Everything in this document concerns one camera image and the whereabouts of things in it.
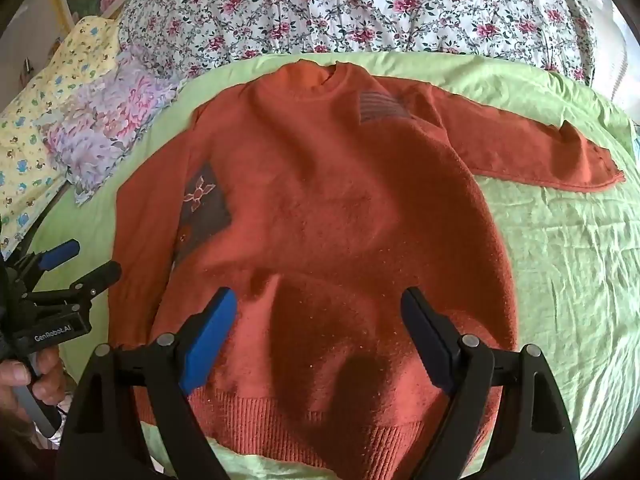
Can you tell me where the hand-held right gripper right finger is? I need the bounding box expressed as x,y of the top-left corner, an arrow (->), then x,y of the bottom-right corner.
400,287 -> 581,480

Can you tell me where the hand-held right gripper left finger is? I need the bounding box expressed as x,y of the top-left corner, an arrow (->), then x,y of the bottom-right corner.
56,287 -> 238,480

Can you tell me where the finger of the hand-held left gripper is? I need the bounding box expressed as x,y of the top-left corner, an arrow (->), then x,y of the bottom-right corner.
64,260 -> 122,306
36,239 -> 81,272

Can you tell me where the orange knit sweater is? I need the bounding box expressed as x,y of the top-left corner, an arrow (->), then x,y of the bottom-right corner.
107,59 -> 626,480

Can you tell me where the yellow printed pillow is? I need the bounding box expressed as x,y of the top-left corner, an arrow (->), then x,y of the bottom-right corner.
0,16 -> 123,256

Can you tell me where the purple floral pillow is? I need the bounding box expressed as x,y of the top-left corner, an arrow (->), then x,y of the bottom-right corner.
40,45 -> 201,206

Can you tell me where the light green bed sheet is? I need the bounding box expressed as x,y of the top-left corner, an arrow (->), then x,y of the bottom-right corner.
30,50 -> 640,480

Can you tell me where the pink floral white quilt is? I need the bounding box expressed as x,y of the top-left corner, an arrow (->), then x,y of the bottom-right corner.
117,0 -> 598,83

